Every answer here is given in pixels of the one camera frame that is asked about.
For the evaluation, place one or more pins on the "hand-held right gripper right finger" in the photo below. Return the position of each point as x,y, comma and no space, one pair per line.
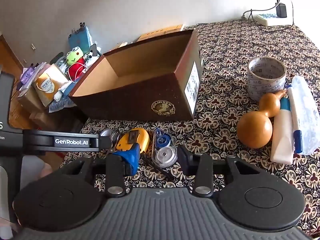
183,160

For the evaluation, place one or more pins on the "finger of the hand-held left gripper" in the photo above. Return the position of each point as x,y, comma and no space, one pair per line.
72,142

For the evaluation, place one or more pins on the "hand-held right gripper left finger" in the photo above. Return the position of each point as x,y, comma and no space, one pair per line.
131,158

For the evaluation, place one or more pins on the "clear blue correction tape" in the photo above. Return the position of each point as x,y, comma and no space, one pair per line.
163,152

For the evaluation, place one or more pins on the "yellow tape measure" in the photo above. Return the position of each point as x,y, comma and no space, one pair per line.
132,136

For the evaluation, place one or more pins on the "thin black stick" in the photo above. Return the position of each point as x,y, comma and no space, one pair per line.
160,170

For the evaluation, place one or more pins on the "silver metal clip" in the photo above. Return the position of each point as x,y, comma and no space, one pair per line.
114,137

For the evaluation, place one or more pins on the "brown cardboard box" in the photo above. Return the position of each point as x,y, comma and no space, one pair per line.
140,97

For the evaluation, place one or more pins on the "purple package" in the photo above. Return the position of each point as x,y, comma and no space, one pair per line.
27,76

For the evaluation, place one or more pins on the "blue floral cloth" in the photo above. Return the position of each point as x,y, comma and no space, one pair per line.
60,103

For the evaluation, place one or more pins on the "yellow printed paper bag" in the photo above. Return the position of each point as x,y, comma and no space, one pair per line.
47,85

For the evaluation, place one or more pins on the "grey keypad device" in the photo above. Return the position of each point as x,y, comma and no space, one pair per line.
58,60

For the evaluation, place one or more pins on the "brown gourd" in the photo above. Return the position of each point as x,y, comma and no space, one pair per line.
255,130

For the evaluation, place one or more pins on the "green frog plush toy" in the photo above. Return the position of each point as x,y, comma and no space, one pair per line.
74,56

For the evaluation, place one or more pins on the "panda plush toy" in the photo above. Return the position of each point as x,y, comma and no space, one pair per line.
90,55

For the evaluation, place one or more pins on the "small black device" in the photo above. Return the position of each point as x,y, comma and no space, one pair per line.
93,49

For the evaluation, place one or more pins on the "black binder clip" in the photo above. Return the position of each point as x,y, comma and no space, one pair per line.
73,32
82,25

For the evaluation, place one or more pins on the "white glue bottle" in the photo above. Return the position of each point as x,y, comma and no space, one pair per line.
282,135

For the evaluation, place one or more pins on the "printed tape roll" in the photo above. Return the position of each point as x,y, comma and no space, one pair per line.
265,85

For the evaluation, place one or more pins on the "white blue marker pen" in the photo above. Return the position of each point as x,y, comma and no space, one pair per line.
293,110

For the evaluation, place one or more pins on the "yellow book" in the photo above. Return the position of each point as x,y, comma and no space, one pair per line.
162,31

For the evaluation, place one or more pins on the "clear plastic bag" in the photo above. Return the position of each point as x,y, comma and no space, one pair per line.
308,110

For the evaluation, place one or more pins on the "white power strip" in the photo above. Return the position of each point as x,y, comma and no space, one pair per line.
267,20

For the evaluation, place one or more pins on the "black charger adapter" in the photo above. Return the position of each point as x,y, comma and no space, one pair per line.
281,10

